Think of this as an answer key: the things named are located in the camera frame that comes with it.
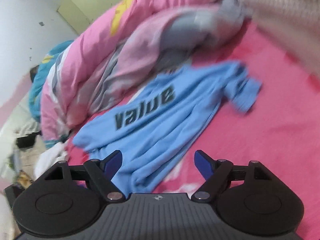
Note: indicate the smartphone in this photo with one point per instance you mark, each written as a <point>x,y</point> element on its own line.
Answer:
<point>25,178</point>

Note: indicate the black cloth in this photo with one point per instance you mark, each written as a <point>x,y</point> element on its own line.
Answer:
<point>27,141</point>

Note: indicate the teal patterned quilt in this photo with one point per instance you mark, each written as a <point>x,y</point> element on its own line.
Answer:
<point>37,95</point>

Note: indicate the pink and white headboard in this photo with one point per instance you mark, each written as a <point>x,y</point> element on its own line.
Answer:
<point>10,115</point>

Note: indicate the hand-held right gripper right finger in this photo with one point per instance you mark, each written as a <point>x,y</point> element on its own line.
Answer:
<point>202,163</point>

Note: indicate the pink checked folded cloth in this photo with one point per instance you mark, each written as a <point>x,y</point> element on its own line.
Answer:
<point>282,12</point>

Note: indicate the pale green wardrobe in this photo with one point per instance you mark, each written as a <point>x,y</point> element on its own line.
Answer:
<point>100,2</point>

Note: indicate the blue t-shirt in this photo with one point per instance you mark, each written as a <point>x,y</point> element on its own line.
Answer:
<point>162,135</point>

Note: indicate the pink patterned quilt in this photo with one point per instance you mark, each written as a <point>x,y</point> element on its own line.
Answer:
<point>95,55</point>

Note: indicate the white fluffy blanket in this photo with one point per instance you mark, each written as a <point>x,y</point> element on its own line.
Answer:
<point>27,130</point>

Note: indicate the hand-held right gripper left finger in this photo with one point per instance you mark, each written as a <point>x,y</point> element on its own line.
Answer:
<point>113,163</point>

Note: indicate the white garment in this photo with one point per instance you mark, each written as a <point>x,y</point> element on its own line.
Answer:
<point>50,155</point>

